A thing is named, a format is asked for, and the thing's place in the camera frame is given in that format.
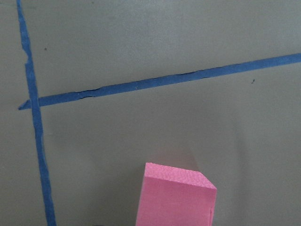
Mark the red foam block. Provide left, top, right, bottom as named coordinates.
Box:
left=135, top=162, right=217, bottom=226

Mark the brown paper table cover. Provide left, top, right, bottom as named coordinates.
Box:
left=0, top=0, right=301, bottom=226

